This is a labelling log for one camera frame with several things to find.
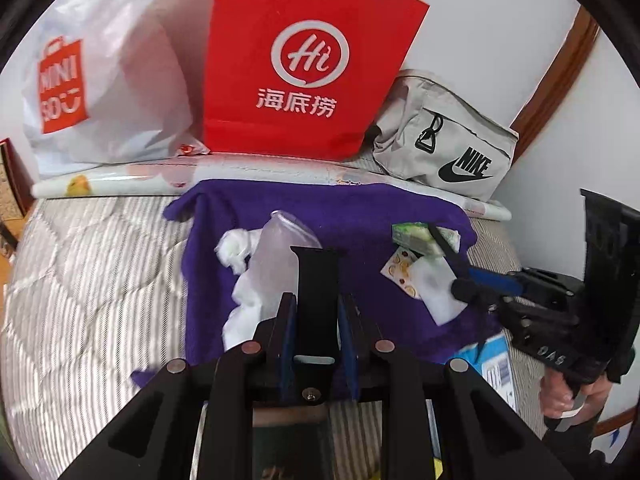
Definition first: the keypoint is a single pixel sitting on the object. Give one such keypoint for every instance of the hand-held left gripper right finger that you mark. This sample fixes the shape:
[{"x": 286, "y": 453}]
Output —
[{"x": 350, "y": 355}]

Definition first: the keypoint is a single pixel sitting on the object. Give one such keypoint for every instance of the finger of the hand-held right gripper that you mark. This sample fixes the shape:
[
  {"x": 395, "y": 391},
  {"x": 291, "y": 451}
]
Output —
[
  {"x": 472, "y": 290},
  {"x": 492, "y": 281}
]

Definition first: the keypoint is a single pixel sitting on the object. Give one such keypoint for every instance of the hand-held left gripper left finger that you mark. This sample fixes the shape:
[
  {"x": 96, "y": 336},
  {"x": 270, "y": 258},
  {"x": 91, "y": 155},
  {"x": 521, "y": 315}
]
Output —
[{"x": 287, "y": 360}]

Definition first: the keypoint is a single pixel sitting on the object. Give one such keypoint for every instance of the white packet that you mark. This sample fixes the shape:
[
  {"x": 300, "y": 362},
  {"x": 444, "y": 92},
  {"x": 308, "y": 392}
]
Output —
[{"x": 435, "y": 280}]

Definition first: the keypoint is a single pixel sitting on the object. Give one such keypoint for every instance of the green tissue packet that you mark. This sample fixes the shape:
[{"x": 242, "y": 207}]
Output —
[{"x": 415, "y": 237}]

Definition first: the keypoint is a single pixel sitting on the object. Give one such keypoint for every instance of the person's right forearm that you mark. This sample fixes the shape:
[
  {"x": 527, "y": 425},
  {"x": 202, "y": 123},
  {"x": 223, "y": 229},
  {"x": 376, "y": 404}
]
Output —
[{"x": 590, "y": 450}]

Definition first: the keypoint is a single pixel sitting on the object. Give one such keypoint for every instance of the person's right hand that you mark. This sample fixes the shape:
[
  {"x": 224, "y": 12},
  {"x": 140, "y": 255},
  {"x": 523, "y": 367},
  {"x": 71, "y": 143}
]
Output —
[{"x": 555, "y": 395}]

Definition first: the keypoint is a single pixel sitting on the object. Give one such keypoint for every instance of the white folded cloth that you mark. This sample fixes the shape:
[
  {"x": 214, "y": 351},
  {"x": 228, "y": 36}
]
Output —
[{"x": 250, "y": 310}]

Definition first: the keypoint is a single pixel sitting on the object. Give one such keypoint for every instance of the blue and white box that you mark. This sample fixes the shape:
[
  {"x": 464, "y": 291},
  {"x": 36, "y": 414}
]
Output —
[{"x": 492, "y": 365}]

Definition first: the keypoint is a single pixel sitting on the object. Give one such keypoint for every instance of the small patterned packet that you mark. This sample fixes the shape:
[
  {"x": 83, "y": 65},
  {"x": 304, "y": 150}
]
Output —
[{"x": 397, "y": 270}]

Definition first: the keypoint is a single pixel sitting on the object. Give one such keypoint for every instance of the clear plastic bag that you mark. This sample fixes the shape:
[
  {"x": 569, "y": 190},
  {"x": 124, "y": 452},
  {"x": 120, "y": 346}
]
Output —
[{"x": 282, "y": 250}]

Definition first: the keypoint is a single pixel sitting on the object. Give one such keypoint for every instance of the white crumpled tissue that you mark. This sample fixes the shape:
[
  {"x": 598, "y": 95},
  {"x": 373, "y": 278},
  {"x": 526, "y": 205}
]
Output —
[{"x": 232, "y": 250}]

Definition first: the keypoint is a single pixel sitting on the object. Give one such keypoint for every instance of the purple towel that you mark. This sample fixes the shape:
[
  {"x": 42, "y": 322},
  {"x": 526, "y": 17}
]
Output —
[{"x": 360, "y": 220}]

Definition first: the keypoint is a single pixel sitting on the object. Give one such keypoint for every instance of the grey waist bag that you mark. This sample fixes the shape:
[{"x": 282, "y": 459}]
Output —
[{"x": 465, "y": 125}]

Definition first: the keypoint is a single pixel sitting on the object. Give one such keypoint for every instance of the rolled printed sheet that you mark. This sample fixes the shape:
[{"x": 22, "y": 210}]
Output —
[{"x": 250, "y": 170}]

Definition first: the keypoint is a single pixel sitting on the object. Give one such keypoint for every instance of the striped quilt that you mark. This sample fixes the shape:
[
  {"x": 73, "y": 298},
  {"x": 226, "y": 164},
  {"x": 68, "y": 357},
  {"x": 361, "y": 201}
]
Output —
[{"x": 100, "y": 285}]

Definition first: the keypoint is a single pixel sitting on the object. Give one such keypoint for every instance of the small red white wrapper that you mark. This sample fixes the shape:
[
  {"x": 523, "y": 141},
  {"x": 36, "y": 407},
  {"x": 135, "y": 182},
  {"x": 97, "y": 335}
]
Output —
[{"x": 190, "y": 149}]

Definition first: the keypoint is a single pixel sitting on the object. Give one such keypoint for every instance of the red paper bag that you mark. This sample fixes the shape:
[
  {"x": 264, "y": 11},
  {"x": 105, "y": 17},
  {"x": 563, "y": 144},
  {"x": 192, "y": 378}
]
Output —
[{"x": 300, "y": 60}]

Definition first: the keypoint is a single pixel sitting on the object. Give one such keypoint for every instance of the white plastic shopping bag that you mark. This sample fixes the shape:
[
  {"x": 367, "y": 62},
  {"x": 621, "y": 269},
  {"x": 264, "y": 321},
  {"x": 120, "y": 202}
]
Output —
[{"x": 125, "y": 85}]

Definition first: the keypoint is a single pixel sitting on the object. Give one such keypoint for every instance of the red patterned book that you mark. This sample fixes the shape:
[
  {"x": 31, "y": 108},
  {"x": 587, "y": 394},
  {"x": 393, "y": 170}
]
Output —
[{"x": 12, "y": 175}]

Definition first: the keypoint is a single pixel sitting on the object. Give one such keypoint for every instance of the wooden door frame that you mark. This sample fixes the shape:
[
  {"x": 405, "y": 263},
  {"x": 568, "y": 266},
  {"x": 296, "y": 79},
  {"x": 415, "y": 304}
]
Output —
[{"x": 560, "y": 80}]

